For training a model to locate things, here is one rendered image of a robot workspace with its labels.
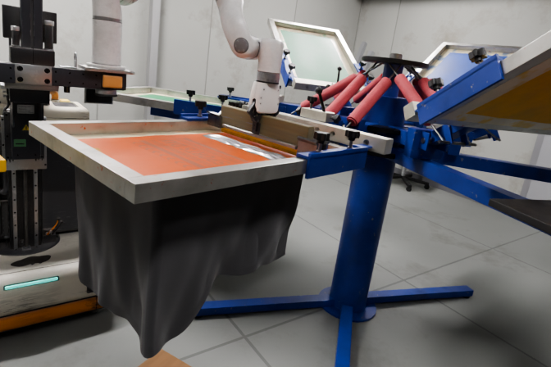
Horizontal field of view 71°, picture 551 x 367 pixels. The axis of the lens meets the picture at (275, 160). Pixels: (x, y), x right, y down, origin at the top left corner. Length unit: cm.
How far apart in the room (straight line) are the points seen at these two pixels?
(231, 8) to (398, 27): 470
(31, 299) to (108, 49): 107
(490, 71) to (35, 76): 130
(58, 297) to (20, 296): 14
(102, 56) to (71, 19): 291
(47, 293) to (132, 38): 309
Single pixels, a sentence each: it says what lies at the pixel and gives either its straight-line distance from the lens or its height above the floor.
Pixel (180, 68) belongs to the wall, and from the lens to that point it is 468.
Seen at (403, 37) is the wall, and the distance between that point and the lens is 575.
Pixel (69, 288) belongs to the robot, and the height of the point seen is 19.
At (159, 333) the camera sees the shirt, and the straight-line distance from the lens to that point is 103.
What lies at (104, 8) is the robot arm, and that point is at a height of 133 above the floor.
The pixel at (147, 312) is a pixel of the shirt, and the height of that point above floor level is 65.
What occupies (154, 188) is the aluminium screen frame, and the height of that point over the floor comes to 98.
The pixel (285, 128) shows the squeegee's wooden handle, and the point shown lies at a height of 104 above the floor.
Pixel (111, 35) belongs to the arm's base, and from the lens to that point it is 147.
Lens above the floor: 122
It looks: 14 degrees down
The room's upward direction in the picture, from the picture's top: 8 degrees clockwise
